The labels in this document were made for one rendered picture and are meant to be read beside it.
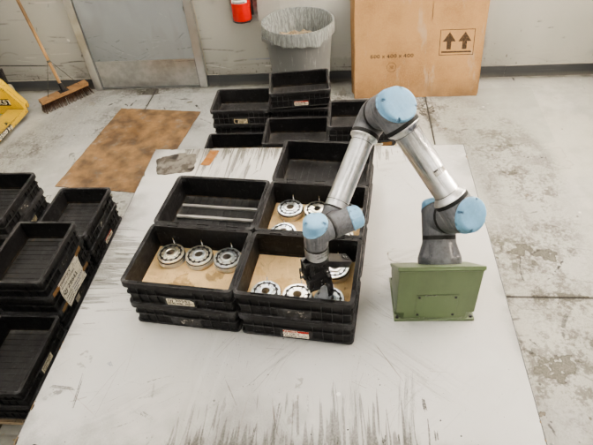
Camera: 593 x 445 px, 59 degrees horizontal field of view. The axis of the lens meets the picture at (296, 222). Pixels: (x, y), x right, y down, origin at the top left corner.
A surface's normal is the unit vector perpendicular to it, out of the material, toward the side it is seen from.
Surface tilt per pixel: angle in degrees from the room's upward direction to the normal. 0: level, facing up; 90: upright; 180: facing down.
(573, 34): 90
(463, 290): 90
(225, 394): 0
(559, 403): 0
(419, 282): 90
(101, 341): 0
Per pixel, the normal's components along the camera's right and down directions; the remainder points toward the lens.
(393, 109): 0.22, -0.13
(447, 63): -0.11, 0.45
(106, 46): -0.07, 0.68
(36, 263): -0.07, -0.74
